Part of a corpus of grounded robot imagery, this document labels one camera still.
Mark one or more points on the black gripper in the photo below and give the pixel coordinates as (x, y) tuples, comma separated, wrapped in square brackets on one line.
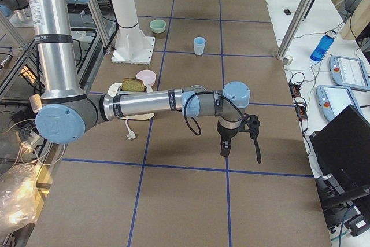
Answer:
[(226, 133)]

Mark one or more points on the light blue cup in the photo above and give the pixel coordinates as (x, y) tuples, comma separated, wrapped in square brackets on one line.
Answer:
[(199, 45)]

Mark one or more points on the brown paper table cover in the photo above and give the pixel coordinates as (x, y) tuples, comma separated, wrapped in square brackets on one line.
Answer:
[(169, 187)]

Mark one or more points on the black power strip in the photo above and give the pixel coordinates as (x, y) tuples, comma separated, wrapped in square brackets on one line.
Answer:
[(299, 102)]

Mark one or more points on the white toaster power plug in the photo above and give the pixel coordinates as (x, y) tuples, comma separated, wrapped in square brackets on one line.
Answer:
[(131, 135)]

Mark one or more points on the pink bowl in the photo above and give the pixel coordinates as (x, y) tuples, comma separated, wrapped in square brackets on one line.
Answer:
[(148, 77)]

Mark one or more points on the bread slice in toaster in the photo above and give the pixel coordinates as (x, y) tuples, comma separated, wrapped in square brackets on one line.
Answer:
[(132, 84)]

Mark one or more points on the teach pendant lower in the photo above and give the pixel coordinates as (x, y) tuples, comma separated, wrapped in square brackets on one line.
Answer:
[(334, 99)]

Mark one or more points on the teach pendant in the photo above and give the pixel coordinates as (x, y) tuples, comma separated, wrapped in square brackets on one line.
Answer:
[(349, 72), (334, 99)]

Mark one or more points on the black laptop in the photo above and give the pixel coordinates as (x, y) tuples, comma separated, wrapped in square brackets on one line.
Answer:
[(342, 147)]

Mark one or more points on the cream toaster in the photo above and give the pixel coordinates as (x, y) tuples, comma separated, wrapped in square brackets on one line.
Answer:
[(129, 102)]

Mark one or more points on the blue water bottle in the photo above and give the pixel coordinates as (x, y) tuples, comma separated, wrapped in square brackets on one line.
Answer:
[(323, 46)]

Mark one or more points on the green bowl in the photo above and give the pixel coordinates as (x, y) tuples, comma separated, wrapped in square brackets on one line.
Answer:
[(158, 26)]

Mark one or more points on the teach pendant upper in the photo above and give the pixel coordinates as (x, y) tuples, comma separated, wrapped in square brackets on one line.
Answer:
[(349, 72)]

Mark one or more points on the clear plastic bag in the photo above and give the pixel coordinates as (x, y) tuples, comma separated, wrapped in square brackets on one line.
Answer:
[(18, 189)]

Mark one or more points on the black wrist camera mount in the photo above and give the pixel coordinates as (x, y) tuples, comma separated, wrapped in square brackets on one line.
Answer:
[(250, 124)]

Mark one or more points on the aluminium frame post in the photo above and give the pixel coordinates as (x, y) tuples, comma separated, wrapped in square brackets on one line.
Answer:
[(292, 29)]

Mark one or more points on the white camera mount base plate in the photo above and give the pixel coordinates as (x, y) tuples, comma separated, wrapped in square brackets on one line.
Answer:
[(133, 47)]

